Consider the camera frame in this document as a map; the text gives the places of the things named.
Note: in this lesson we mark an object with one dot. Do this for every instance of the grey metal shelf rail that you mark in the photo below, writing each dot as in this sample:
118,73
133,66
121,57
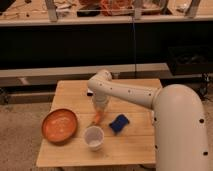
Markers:
32,72

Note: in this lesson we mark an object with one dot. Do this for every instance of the white ceramic cup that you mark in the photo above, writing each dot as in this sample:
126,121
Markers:
93,137

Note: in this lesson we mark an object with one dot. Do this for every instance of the wooden table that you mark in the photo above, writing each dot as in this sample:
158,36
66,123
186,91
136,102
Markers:
133,145

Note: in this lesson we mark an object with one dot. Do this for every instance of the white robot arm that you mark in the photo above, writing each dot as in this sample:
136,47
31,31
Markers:
181,141

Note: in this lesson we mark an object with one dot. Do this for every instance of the black and red box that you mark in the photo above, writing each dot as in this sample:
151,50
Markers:
89,92

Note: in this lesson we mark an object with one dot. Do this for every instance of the orange pepper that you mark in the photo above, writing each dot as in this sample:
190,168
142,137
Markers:
96,120

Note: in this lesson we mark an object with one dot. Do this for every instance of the orange bowl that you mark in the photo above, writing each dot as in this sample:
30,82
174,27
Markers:
59,125

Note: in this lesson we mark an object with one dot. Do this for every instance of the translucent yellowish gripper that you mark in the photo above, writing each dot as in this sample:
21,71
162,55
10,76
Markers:
99,110

